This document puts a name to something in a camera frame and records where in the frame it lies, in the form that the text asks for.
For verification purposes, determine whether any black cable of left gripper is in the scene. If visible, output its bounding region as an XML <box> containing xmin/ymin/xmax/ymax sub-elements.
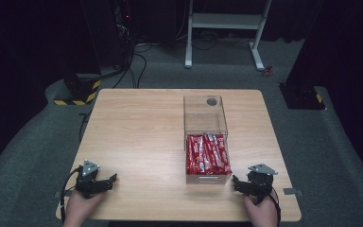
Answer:
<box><xmin>59</xmin><ymin>166</ymin><xmax>82</xmax><ymax>225</ymax></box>

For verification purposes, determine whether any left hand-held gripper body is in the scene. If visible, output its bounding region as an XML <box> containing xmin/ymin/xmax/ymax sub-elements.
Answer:
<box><xmin>75</xmin><ymin>159</ymin><xmax>109</xmax><ymax>200</ymax></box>

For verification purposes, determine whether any dark equipment rack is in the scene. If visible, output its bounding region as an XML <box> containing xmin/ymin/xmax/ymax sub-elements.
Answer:
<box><xmin>112</xmin><ymin>0</ymin><xmax>138</xmax><ymax>69</ymax></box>

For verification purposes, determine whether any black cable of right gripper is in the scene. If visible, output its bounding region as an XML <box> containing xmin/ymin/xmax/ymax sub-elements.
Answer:
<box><xmin>269</xmin><ymin>187</ymin><xmax>282</xmax><ymax>227</ymax></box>

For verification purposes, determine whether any white metal stand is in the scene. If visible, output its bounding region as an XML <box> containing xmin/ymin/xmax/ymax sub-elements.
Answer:
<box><xmin>184</xmin><ymin>0</ymin><xmax>272</xmax><ymax>72</ymax></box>

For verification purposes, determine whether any black cable beside table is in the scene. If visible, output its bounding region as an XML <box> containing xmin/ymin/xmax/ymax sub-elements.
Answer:
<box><xmin>78</xmin><ymin>109</ymin><xmax>94</xmax><ymax>144</ymax></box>

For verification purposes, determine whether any person's right hand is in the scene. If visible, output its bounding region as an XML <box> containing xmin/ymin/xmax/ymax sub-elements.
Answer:
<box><xmin>242</xmin><ymin>192</ymin><xmax>280</xmax><ymax>227</ymax></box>

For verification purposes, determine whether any pile of red stick packets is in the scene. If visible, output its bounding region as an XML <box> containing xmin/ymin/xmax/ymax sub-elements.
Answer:
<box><xmin>185</xmin><ymin>132</ymin><xmax>233</xmax><ymax>176</ymax></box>

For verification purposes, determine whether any black floor cable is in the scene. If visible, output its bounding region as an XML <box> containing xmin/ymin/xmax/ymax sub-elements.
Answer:
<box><xmin>112</xmin><ymin>51</ymin><xmax>148</xmax><ymax>90</ymax></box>

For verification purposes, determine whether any clear acrylic drawer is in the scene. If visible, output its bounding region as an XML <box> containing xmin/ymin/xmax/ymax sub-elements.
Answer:
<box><xmin>184</xmin><ymin>133</ymin><xmax>233</xmax><ymax>185</ymax></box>

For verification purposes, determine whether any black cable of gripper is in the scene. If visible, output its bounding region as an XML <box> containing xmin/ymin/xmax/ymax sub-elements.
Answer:
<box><xmin>269</xmin><ymin>187</ymin><xmax>282</xmax><ymax>227</ymax></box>
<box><xmin>59</xmin><ymin>166</ymin><xmax>82</xmax><ymax>225</ymax></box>

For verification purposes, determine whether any black base with yellow stripes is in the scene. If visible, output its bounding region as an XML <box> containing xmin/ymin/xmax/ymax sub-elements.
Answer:
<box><xmin>53</xmin><ymin>73</ymin><xmax>102</xmax><ymax>107</ymax></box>

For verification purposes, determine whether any clear acrylic drawer case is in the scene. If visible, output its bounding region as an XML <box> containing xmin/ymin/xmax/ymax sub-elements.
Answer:
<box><xmin>182</xmin><ymin>95</ymin><xmax>230</xmax><ymax>151</ymax></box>

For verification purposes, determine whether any black square base plate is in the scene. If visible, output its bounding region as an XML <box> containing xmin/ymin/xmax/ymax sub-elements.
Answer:
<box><xmin>278</xmin><ymin>82</ymin><xmax>326</xmax><ymax>111</ymax></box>

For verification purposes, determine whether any small red floor object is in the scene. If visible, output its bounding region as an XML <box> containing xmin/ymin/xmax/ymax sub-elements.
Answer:
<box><xmin>262</xmin><ymin>64</ymin><xmax>274</xmax><ymax>79</ymax></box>

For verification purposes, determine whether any person's left hand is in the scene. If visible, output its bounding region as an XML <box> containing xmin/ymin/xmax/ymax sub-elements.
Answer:
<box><xmin>62</xmin><ymin>190</ymin><xmax>107</xmax><ymax>227</ymax></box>

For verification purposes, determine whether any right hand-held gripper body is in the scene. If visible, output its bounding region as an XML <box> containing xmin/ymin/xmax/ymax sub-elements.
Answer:
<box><xmin>247</xmin><ymin>163</ymin><xmax>279</xmax><ymax>203</ymax></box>

